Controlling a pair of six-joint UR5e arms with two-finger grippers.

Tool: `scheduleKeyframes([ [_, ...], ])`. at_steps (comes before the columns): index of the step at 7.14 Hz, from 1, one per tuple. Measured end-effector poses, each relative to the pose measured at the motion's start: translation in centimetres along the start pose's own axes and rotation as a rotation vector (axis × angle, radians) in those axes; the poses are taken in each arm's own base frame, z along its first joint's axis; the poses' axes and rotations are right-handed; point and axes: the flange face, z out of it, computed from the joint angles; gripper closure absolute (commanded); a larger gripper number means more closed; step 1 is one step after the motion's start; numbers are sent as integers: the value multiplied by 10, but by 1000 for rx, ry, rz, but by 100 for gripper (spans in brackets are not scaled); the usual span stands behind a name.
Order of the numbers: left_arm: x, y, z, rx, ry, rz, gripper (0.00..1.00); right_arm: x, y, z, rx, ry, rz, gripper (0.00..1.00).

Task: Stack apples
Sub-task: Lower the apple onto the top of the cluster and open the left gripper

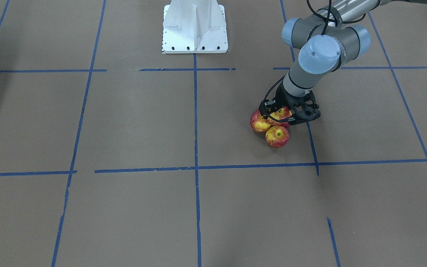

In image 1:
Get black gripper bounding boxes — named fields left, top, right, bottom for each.
left=258, top=82, right=312, bottom=124

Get lone red yellow apple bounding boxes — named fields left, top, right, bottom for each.
left=267, top=107, right=292, bottom=129

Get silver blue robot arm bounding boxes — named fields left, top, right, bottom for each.
left=259, top=0, right=389, bottom=125

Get red yellow apple front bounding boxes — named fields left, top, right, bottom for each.
left=265, top=126, right=289, bottom=148

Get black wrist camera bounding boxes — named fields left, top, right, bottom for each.
left=286, top=91, right=321, bottom=125

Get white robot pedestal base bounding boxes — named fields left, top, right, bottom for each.
left=162, top=0, right=229, bottom=54

